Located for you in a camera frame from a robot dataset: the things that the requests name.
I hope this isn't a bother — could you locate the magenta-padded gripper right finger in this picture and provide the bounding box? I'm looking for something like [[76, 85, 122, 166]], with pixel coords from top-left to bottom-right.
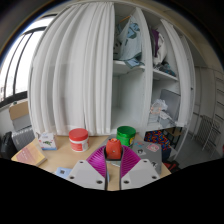
[[119, 145, 161, 191]]

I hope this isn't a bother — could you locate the small white printed box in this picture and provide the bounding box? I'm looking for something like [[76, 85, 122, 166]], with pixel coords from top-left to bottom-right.
[[35, 131, 58, 151]]

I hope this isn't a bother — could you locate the green round tin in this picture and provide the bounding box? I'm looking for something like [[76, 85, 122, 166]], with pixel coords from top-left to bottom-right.
[[116, 125, 137, 148]]

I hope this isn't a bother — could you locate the brown cardboard box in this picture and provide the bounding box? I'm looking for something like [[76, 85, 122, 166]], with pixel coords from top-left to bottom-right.
[[8, 99, 30, 121]]

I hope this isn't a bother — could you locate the white wire rack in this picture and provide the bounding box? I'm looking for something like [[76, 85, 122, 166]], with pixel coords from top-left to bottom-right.
[[193, 114, 223, 151]]

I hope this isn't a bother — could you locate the yellow and pink book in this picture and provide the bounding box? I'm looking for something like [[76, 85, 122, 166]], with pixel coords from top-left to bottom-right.
[[10, 142, 48, 167]]

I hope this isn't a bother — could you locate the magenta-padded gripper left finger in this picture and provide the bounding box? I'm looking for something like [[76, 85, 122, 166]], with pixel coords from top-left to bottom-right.
[[65, 145, 109, 191]]

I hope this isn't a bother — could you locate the white shelf unit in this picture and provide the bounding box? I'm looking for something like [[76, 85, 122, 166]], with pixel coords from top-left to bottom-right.
[[111, 3, 196, 134]]

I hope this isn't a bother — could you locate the grey ribbed radiator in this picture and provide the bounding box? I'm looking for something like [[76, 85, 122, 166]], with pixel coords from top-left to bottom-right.
[[11, 126, 36, 152]]

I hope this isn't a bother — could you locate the white jar with red lid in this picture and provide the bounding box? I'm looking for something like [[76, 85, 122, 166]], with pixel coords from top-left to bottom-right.
[[68, 128, 90, 153]]

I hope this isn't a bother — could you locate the dark-framed window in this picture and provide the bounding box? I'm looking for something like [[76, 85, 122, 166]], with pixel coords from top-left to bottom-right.
[[0, 14, 56, 108]]

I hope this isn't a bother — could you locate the black bag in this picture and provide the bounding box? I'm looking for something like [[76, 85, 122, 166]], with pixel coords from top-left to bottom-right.
[[0, 132, 18, 160]]

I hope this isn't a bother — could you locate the grey box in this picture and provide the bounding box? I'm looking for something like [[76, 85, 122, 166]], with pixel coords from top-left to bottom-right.
[[11, 114, 33, 132]]

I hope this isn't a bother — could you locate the white curtain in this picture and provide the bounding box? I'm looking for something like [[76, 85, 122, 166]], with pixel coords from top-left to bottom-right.
[[28, 2, 116, 136]]

